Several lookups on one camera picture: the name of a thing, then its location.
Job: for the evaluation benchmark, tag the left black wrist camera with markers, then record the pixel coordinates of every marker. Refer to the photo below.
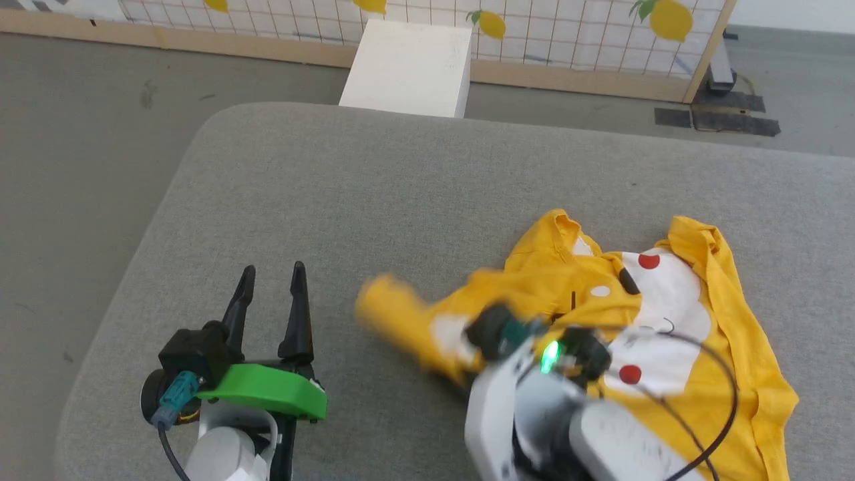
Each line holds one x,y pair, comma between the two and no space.
194,354

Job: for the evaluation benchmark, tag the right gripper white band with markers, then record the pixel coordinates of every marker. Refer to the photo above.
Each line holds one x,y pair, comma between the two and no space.
491,414

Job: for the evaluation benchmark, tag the small black floor mat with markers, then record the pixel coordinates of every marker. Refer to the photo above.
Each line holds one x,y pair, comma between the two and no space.
672,117

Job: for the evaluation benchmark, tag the lemon print partition screen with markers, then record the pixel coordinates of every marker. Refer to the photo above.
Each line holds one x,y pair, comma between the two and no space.
568,40

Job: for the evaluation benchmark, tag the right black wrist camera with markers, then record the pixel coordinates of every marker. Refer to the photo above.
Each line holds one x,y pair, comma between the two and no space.
494,331

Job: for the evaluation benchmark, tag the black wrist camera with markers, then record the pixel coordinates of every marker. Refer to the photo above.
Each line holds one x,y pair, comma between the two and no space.
194,354
494,331

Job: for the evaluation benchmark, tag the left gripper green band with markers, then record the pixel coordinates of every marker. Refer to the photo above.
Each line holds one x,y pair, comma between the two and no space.
267,391

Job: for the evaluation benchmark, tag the white box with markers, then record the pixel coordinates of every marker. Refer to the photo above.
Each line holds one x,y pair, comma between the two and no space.
407,67

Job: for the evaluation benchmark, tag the yellow bear print t-shirt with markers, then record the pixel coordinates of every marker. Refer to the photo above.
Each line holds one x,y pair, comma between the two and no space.
721,321

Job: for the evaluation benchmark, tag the grey metal stand foot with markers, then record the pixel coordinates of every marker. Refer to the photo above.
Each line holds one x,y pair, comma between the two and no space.
723,67

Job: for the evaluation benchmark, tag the grey fabric sofa cushion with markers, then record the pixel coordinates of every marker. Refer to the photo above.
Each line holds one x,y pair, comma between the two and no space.
401,200

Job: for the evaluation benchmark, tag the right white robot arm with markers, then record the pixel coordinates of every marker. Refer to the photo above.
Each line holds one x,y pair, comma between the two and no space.
601,434

